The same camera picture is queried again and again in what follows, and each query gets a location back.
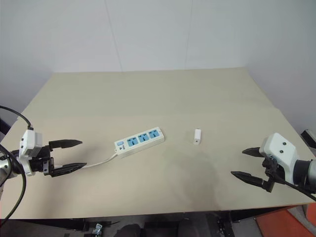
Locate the black table frame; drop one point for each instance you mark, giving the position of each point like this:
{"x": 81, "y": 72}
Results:
{"x": 148, "y": 215}

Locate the dark blue object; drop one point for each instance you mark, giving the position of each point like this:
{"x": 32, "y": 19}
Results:
{"x": 3, "y": 126}

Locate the white power strip blue sockets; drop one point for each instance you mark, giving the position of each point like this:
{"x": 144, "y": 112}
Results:
{"x": 139, "y": 142}

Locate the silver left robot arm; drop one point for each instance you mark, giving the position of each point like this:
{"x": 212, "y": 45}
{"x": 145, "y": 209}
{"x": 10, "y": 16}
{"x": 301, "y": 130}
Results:
{"x": 6, "y": 170}

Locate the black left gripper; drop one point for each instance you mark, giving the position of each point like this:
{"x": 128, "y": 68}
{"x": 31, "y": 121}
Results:
{"x": 42, "y": 166}

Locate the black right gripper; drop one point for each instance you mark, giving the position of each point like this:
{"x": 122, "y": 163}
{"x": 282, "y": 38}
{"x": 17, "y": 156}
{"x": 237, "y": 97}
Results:
{"x": 271, "y": 170}

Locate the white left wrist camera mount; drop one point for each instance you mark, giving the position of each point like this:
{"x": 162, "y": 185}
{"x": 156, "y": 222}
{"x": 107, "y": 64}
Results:
{"x": 29, "y": 142}

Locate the small white plug adapter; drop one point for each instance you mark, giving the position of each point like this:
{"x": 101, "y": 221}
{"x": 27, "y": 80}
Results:
{"x": 197, "y": 137}

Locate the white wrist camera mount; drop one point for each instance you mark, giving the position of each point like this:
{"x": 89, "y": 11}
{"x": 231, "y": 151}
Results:
{"x": 281, "y": 148}
{"x": 29, "y": 142}

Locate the small metal clamp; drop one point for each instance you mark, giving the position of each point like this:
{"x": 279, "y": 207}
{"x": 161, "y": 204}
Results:
{"x": 98, "y": 228}

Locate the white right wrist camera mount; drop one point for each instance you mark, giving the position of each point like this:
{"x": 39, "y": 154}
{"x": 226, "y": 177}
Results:
{"x": 281, "y": 148}

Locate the black box-shaped object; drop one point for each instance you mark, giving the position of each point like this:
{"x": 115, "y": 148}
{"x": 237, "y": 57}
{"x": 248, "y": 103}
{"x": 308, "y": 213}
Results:
{"x": 309, "y": 138}

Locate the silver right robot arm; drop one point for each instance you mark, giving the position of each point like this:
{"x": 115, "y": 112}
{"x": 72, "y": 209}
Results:
{"x": 307, "y": 172}

